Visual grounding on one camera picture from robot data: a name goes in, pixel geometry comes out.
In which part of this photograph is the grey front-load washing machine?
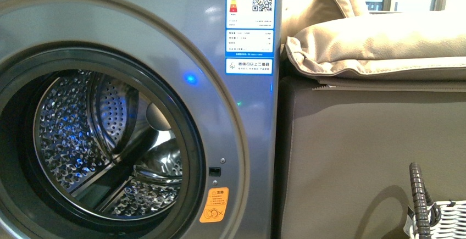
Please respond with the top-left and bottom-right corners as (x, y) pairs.
(1, 0), (282, 238)

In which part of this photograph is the white blue info sticker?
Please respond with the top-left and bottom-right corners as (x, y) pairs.
(225, 58), (273, 75)

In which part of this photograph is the orange warning sticker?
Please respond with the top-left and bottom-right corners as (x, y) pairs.
(199, 187), (229, 223)

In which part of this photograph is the blue energy label sticker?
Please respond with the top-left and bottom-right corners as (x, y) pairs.
(225, 0), (276, 58)

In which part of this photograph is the taupe leather sofa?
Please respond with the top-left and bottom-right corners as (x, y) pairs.
(271, 0), (465, 238)

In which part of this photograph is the beige sofa cushion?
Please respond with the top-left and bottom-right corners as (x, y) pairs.
(284, 10), (465, 82)

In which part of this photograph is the white woven laundry basket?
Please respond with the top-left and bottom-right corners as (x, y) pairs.
(403, 162), (465, 238)

